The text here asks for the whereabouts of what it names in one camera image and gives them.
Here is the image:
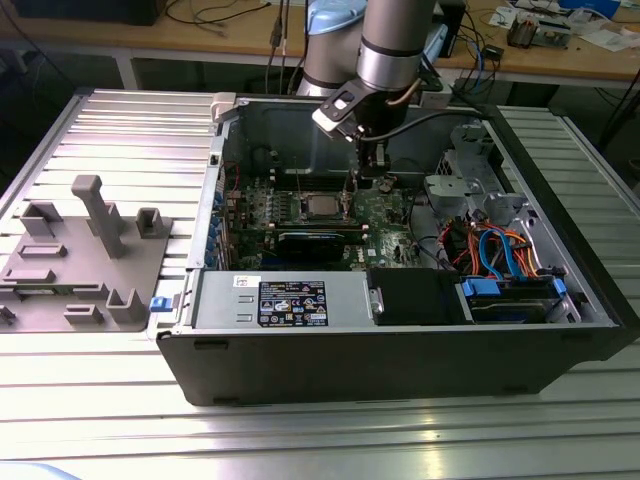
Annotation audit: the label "grey power supply unit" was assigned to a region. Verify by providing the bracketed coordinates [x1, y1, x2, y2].
[192, 269, 375, 331]

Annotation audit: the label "wooden desk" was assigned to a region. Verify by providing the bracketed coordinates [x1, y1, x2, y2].
[0, 0, 640, 84]

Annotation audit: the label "hard disk in blue carrier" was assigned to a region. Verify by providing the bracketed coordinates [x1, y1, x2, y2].
[460, 276, 569, 325]

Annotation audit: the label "beige case latch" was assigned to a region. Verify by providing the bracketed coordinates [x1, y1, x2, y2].
[210, 92, 237, 124]

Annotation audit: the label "CPU socket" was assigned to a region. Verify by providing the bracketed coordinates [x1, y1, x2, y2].
[298, 191, 354, 221]

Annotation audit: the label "blue flat data wire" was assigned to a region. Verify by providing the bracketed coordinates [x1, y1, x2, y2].
[477, 225, 516, 282]

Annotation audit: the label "grey metal drive cage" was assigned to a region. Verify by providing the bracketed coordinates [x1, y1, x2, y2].
[422, 122, 506, 214]

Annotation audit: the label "RAM slot white latches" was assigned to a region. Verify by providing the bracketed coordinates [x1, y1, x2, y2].
[268, 176, 359, 185]
[268, 168, 359, 177]

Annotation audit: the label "black box on desk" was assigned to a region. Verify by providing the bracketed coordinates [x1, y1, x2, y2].
[12, 0, 161, 27]

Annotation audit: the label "green motherboard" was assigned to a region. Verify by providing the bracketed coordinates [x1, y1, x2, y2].
[223, 168, 444, 275]

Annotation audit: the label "black graphics card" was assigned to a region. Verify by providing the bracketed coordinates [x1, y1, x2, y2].
[276, 228, 347, 265]

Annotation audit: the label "black camera cable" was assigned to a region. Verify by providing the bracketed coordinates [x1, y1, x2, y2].
[360, 109, 485, 144]

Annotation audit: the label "grey plastic parts rack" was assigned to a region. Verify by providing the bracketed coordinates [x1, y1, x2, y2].
[0, 174, 175, 335]

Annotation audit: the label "CPU with silver top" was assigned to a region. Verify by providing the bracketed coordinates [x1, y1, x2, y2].
[306, 195, 343, 218]

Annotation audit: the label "white paper sheet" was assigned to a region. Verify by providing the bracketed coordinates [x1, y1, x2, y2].
[582, 27, 639, 52]

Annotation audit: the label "orange power wire bundle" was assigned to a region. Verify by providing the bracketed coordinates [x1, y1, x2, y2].
[502, 227, 542, 279]

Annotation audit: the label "black open PC case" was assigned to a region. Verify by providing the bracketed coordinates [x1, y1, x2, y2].
[155, 92, 640, 409]

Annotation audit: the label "black finned heat sink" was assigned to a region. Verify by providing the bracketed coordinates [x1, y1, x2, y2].
[507, 14, 540, 50]

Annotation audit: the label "red orange wire bundle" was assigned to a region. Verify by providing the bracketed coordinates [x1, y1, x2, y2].
[438, 215, 482, 269]

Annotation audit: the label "RAM slot black latches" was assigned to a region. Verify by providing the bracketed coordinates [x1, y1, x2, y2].
[273, 172, 357, 180]
[273, 180, 357, 189]

